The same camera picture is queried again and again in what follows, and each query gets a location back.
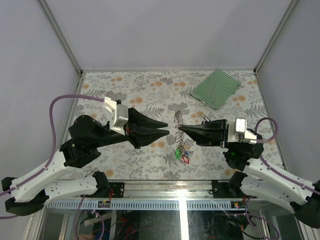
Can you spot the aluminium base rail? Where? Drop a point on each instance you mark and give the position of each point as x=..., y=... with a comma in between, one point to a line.
x=195, y=195

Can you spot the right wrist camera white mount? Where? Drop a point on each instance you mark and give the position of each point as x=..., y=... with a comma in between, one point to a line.
x=240, y=132

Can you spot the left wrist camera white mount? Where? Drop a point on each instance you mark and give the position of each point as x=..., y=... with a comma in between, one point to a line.
x=119, y=114

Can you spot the floral tablecloth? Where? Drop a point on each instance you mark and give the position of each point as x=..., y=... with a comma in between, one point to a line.
x=159, y=95

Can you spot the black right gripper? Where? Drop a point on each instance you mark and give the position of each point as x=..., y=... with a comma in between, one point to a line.
x=214, y=133

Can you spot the green white striped cloth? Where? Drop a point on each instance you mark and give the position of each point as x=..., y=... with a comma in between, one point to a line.
x=216, y=89

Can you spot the key with black tag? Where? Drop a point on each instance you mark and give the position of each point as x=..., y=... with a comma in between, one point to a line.
x=203, y=118

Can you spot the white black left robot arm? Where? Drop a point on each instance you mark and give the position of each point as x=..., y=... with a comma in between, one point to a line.
x=31, y=192

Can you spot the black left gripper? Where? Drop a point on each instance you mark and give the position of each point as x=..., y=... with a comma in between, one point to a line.
x=144, y=137

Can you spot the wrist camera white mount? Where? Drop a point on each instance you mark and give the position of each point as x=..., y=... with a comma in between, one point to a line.
x=119, y=114
x=240, y=132

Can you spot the red key tag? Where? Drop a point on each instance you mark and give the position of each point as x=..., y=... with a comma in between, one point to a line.
x=185, y=159

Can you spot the green key tag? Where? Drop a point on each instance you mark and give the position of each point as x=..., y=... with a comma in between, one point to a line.
x=178, y=153

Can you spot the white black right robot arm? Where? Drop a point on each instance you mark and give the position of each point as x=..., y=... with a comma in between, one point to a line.
x=254, y=176

